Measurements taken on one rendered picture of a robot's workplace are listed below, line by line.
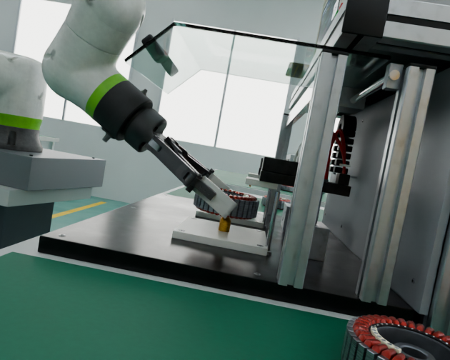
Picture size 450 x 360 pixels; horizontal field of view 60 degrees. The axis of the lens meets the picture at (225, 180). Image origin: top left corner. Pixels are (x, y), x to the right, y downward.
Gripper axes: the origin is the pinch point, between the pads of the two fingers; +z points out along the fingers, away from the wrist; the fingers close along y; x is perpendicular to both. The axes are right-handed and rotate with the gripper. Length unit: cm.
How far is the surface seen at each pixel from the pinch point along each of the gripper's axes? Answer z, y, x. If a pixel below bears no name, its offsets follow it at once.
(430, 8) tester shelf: 2.9, 21.9, 33.5
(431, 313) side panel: 26.1, 21.7, 8.6
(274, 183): 4.2, 3.6, 7.8
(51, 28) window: -337, -473, -40
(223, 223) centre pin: 2.5, 1.1, -3.1
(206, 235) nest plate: 1.3, 6.6, -5.4
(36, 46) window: -338, -472, -74
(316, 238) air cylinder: 15.2, 3.9, 5.5
